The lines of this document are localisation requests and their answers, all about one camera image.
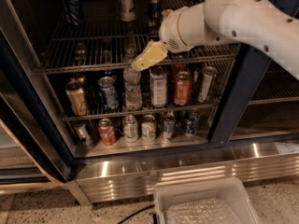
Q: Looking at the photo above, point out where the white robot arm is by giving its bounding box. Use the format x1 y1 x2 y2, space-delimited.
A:
132 0 299 79

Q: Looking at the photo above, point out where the red can behind orange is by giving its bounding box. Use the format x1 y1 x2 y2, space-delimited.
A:
170 54 186 101

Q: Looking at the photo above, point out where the orange soda can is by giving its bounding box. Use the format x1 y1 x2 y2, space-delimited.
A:
174 71 192 106

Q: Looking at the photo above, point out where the silver slim can right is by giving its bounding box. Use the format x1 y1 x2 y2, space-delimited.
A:
198 66 217 103

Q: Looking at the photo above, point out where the blue Pepsi can middle shelf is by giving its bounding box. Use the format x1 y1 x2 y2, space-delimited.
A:
98 77 119 111

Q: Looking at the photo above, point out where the blue pepsi can shelf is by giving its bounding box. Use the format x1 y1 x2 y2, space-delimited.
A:
98 77 119 111
61 0 84 26

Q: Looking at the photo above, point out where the blue silver can bottom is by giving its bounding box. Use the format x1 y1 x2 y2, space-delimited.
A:
163 112 176 140

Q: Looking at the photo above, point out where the white green can bottom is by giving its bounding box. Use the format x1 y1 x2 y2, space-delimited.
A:
141 115 156 142

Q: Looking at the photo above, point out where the silver green can bottom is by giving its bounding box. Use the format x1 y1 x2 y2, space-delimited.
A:
122 115 139 143

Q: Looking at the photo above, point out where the blue Pepsi can bottom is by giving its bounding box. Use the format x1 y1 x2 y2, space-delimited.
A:
182 109 200 134

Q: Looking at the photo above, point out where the gold can middle shelf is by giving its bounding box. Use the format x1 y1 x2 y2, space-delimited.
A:
65 81 89 116

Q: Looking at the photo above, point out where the red Coke can bottom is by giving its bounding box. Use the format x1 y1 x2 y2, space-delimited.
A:
98 119 116 146

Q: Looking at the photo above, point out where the blue Pepsi can top shelf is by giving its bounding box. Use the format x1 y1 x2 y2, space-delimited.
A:
61 0 84 26

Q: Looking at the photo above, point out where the stainless steel fridge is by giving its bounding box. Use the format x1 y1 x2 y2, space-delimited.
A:
0 0 299 205

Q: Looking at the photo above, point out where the silver can bottom left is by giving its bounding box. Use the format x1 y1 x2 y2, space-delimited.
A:
73 120 93 146

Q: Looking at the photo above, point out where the open glass fridge door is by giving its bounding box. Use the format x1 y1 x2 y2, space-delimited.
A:
0 71 69 194

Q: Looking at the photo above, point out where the white labelled drink bottle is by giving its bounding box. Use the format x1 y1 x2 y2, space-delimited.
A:
149 65 167 107

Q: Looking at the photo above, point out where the clear plastic water bottle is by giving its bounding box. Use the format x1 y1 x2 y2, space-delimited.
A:
123 46 142 111

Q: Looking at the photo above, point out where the white plastic bin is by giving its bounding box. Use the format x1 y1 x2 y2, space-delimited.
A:
153 177 260 224

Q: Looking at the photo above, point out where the middle wire fridge shelf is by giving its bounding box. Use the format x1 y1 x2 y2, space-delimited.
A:
62 59 232 122

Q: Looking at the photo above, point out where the wire fridge shelf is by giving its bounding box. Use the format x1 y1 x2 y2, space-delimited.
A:
62 59 232 122
38 0 241 74

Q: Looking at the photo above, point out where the top wire fridge shelf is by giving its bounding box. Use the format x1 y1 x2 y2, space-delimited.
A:
38 0 241 74

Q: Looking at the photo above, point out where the black cable on floor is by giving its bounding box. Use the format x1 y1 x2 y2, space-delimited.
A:
116 203 156 224

